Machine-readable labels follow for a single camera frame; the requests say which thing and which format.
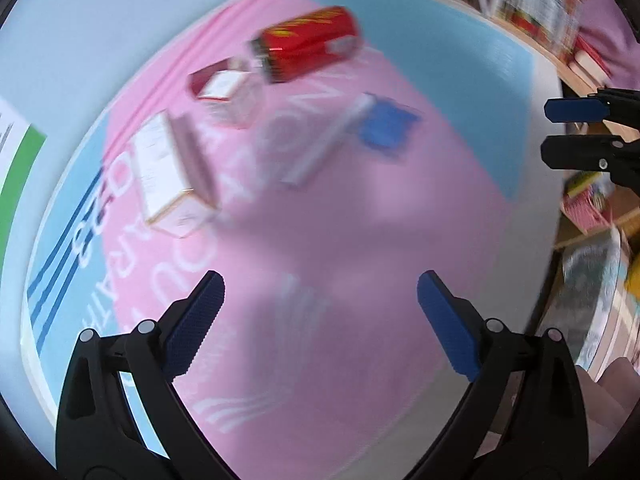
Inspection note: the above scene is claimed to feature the blue plastic wrapper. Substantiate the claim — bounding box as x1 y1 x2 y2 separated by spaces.
357 94 421 155

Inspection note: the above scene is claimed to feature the red drink can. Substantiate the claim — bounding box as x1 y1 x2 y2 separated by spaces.
250 6 362 84

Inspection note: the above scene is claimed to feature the tall white gold-edged box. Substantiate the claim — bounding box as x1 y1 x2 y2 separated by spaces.
130 110 219 238

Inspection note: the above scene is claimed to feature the small white red cube box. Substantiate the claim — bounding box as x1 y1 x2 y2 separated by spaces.
196 70 264 128

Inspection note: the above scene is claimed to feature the maroon small box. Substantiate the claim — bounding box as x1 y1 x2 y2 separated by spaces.
188 56 250 98

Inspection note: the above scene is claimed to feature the red hardcover book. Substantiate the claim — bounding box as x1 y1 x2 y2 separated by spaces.
568 36 611 88

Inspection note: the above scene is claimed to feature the pink plastic basket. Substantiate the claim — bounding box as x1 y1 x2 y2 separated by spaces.
561 182 613 234

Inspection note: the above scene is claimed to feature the wooden bookshelf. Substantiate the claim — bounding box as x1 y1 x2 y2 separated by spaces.
294 0 640 252

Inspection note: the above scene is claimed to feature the pink blue marathon towel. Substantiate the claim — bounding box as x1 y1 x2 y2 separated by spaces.
26 0 535 479

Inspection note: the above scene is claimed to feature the green striped wall poster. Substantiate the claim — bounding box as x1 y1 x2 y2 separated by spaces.
0 99 46 261

